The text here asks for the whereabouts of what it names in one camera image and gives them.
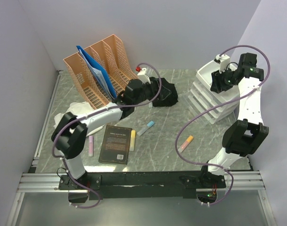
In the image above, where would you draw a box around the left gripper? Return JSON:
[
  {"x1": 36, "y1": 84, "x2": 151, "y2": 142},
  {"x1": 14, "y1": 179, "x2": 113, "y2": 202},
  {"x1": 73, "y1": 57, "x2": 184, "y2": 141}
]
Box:
[{"x1": 133, "y1": 79, "x2": 171, "y2": 106}]

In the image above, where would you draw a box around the black cloth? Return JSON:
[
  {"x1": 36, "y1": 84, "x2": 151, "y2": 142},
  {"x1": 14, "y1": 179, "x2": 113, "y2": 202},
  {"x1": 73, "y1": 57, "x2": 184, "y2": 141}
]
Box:
[{"x1": 149, "y1": 77, "x2": 178, "y2": 107}]

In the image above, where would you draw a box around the white plastic drawer unit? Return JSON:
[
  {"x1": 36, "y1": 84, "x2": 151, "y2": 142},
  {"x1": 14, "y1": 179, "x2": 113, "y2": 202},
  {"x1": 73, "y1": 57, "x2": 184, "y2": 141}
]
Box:
[{"x1": 182, "y1": 61, "x2": 239, "y2": 126}]

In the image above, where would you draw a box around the blue cap highlighter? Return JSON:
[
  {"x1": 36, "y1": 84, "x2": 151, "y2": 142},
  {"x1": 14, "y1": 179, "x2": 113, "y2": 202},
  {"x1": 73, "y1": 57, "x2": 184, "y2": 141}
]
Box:
[{"x1": 137, "y1": 121, "x2": 154, "y2": 136}]

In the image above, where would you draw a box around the yellow highlighter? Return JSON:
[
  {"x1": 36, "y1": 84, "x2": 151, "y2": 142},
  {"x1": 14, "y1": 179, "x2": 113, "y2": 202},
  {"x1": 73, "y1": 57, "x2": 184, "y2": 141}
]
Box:
[{"x1": 129, "y1": 130, "x2": 136, "y2": 152}]

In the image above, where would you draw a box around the blue document folder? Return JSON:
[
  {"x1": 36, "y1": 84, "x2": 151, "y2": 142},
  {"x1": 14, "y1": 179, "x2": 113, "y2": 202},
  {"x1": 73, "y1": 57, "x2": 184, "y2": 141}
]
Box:
[{"x1": 76, "y1": 45, "x2": 117, "y2": 99}]

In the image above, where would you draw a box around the orange cap pink highlighter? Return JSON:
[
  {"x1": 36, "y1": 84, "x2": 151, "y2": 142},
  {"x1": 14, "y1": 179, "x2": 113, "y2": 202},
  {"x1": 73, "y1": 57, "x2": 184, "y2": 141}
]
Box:
[{"x1": 178, "y1": 136, "x2": 194, "y2": 153}]

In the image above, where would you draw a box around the black book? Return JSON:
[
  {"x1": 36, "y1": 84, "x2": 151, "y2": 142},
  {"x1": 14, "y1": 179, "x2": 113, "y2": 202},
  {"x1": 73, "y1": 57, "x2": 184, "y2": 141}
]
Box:
[{"x1": 98, "y1": 125, "x2": 132, "y2": 165}]

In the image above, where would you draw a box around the purple highlighter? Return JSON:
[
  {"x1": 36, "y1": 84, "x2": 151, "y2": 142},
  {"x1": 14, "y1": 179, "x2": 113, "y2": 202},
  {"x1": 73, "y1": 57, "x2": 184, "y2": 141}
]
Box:
[{"x1": 88, "y1": 135, "x2": 94, "y2": 157}]

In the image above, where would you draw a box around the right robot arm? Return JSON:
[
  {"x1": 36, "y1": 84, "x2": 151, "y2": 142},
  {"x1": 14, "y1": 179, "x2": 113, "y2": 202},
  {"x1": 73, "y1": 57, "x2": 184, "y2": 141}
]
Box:
[{"x1": 198, "y1": 53, "x2": 269, "y2": 188}]

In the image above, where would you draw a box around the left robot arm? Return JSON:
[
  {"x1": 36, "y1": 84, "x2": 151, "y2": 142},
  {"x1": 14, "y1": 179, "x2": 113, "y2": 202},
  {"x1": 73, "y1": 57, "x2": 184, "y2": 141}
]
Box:
[{"x1": 52, "y1": 79, "x2": 162, "y2": 189}]

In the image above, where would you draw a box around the peach plastic file organizer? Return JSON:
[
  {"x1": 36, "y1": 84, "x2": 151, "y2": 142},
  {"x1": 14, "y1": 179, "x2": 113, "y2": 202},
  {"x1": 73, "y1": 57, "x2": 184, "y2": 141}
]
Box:
[{"x1": 64, "y1": 34, "x2": 138, "y2": 109}]

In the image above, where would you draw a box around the white cloth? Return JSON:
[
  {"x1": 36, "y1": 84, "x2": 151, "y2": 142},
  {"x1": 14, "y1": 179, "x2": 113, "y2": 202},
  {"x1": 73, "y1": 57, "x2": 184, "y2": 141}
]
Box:
[{"x1": 53, "y1": 102, "x2": 104, "y2": 137}]

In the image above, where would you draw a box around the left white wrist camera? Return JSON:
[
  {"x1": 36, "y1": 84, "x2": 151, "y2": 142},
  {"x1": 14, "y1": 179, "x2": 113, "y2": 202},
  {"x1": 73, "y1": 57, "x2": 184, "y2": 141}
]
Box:
[{"x1": 136, "y1": 66, "x2": 151, "y2": 83}]

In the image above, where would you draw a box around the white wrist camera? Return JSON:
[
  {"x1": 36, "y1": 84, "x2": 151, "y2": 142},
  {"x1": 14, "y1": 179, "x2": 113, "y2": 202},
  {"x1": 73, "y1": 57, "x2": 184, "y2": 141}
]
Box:
[
  {"x1": 215, "y1": 54, "x2": 230, "y2": 73},
  {"x1": 136, "y1": 66, "x2": 151, "y2": 83}
]

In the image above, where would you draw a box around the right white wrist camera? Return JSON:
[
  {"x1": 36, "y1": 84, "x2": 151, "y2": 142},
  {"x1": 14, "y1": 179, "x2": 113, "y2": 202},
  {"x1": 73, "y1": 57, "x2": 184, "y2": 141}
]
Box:
[{"x1": 215, "y1": 54, "x2": 230, "y2": 73}]

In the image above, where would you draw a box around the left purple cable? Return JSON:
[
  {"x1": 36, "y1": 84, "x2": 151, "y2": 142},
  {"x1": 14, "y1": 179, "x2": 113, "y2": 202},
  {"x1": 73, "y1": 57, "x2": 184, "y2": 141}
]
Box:
[{"x1": 51, "y1": 62, "x2": 162, "y2": 210}]

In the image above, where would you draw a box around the purple cable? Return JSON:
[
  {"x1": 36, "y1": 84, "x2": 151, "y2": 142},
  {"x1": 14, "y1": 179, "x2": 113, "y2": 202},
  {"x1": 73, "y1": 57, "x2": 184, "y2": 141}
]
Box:
[
  {"x1": 51, "y1": 62, "x2": 162, "y2": 210},
  {"x1": 175, "y1": 44, "x2": 271, "y2": 206}
]

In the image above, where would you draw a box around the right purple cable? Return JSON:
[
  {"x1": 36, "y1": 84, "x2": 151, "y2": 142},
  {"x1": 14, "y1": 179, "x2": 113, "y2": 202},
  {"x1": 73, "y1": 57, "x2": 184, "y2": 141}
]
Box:
[{"x1": 175, "y1": 44, "x2": 271, "y2": 206}]

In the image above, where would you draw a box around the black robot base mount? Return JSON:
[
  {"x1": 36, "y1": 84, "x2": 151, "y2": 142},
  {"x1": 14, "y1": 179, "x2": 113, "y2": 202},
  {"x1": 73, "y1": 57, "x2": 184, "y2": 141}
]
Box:
[{"x1": 58, "y1": 171, "x2": 226, "y2": 202}]

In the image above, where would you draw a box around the aluminium rail frame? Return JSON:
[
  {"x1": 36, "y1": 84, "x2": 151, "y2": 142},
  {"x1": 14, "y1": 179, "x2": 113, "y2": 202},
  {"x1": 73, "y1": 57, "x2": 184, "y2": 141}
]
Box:
[{"x1": 8, "y1": 70, "x2": 276, "y2": 226}]

